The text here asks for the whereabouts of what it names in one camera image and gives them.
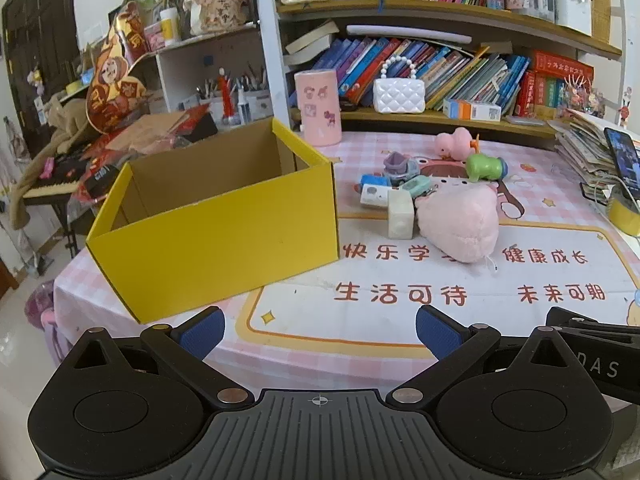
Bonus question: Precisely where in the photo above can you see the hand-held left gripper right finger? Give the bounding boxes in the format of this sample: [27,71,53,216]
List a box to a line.
[387,305,588,409]

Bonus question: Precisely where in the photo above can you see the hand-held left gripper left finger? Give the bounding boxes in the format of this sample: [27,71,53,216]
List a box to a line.
[60,306,255,409]

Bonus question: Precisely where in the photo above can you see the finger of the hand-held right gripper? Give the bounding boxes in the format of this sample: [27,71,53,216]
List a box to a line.
[546,306,640,346]

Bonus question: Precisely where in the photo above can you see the yellow cardboard box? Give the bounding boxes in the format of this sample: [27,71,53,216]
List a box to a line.
[85,117,341,325]

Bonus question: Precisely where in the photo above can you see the pink plush toy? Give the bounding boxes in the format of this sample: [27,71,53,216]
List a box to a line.
[416,185,501,265]

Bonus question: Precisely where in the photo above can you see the white cube toy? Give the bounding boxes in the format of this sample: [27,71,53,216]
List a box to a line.
[387,191,417,240]

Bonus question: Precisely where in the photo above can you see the mint green toy car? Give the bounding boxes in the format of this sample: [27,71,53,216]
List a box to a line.
[400,177,437,199]

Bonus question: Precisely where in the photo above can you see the small white box toy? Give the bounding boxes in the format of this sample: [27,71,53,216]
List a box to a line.
[360,184,391,209]

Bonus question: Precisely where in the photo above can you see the purple toy car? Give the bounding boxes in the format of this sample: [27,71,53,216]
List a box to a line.
[384,152,419,188]

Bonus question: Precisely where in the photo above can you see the green gourd toy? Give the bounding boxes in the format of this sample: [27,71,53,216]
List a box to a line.
[465,154,508,182]

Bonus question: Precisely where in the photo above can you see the pink duck toy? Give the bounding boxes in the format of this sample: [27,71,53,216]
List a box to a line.
[435,127,482,161]

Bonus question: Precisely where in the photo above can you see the yellow tape roll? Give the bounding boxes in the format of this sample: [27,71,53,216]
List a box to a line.
[607,185,640,237]

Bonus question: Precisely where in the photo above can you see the pink printed desk mat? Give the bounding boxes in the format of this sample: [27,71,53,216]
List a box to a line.
[52,130,640,392]

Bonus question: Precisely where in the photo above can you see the purple plastic bag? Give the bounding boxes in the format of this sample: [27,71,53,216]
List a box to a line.
[24,281,57,346]

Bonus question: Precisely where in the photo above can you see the black smartphone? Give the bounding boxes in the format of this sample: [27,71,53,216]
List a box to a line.
[603,127,640,202]

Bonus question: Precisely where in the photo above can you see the stack of paper booklets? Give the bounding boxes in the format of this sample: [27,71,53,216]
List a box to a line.
[547,107,640,196]

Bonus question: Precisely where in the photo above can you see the black box white print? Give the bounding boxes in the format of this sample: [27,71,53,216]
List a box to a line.
[82,160,122,197]

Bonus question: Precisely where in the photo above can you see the brown cardboard sheets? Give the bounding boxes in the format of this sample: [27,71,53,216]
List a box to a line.
[105,110,201,154]

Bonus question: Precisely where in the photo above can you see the red plastic packaging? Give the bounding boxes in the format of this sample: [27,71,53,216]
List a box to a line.
[170,105,222,147]

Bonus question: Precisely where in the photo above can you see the piano keyboard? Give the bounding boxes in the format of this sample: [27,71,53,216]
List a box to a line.
[22,150,101,207]

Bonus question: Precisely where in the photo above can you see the orange white blue carton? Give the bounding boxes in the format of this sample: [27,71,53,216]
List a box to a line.
[442,97,502,122]

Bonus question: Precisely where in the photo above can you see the wooden bookshelf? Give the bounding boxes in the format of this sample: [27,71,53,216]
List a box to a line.
[255,0,626,137]

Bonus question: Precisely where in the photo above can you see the sparkly antler headband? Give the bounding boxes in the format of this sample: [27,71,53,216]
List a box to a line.
[562,72,607,111]

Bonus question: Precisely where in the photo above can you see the red tassel ornament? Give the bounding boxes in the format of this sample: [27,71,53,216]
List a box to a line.
[219,67,237,126]

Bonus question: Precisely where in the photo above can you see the white quilted handbag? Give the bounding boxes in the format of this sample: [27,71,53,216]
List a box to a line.
[373,57,427,116]

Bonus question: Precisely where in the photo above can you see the pen box with pens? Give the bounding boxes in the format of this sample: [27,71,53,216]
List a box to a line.
[197,67,273,122]

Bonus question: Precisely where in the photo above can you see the red thick dictionaries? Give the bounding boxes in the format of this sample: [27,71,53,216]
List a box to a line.
[515,50,596,121]

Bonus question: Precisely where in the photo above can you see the pink cylinder container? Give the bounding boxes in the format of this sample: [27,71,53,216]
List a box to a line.
[294,70,343,146]

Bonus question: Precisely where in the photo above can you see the brown plush toy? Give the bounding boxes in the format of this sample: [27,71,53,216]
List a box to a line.
[10,95,96,231]

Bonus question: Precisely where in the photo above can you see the row of blue books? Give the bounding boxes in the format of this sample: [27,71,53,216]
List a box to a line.
[320,37,531,113]

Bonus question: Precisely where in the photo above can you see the red cartoon paper decoration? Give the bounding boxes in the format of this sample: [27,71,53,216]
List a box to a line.
[85,0,152,136]

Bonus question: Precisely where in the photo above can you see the white cabinet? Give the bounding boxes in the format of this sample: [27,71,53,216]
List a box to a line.
[155,25,274,127]

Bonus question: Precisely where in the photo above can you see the thick book lying flat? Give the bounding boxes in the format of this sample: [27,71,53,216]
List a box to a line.
[284,46,335,67]
[286,21,342,53]

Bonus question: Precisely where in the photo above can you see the pink small box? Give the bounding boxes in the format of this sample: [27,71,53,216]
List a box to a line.
[142,20,166,53]

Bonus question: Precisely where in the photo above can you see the white rolled sheet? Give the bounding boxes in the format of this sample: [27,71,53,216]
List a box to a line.
[346,24,473,46]

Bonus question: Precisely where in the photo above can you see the white jar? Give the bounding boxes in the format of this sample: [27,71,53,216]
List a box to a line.
[159,7,182,46]

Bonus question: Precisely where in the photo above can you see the white pen holder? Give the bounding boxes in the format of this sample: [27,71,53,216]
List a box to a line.
[554,0,594,37]

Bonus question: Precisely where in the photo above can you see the row of yellow books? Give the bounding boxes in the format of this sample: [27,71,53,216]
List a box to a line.
[592,0,626,47]

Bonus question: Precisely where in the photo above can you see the bunny plush decoration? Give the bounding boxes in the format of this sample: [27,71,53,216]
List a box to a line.
[185,0,251,36]

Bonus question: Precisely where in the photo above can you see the dark wooden door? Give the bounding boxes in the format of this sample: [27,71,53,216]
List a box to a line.
[0,0,83,107]

